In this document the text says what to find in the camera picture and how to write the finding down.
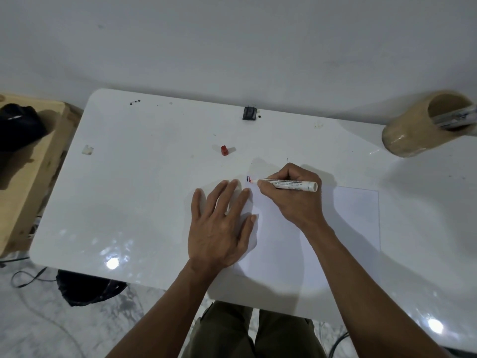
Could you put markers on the person's left hand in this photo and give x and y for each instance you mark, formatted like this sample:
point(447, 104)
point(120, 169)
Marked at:
point(212, 238)

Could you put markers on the person's right hand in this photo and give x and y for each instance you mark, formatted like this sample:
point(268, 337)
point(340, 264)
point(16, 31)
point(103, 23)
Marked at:
point(298, 210)

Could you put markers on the red marker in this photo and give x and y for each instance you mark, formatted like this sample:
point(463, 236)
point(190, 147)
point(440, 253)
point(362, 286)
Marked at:
point(305, 186)

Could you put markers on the white paper sheet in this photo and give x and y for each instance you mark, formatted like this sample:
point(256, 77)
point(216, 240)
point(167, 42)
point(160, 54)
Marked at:
point(354, 219)

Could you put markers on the red marker cap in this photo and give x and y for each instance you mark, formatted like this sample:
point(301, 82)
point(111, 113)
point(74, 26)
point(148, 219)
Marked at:
point(224, 150)

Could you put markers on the wooden pen holder cup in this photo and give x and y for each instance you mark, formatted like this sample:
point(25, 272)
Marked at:
point(406, 137)

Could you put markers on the black marker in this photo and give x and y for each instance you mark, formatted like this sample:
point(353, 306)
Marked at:
point(452, 117)

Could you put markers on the person's left forearm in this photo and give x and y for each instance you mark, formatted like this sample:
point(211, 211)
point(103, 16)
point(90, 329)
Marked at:
point(160, 320)

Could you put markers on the person's right forearm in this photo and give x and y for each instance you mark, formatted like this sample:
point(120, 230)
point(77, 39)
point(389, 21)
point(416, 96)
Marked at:
point(365, 294)

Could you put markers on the black clip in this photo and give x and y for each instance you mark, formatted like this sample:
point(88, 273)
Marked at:
point(249, 113)

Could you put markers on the olive green trousers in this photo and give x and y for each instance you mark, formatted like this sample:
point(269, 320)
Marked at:
point(283, 335)

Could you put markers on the black bag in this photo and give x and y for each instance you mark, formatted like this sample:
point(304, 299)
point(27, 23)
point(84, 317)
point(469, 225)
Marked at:
point(85, 288)

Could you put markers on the white tape scrap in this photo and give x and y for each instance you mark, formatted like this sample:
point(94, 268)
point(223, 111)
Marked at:
point(88, 150)

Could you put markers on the wooden bench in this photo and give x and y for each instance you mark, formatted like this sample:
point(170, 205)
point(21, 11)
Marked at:
point(22, 182)

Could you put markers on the black cloth bundle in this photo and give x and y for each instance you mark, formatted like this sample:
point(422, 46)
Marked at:
point(18, 126)

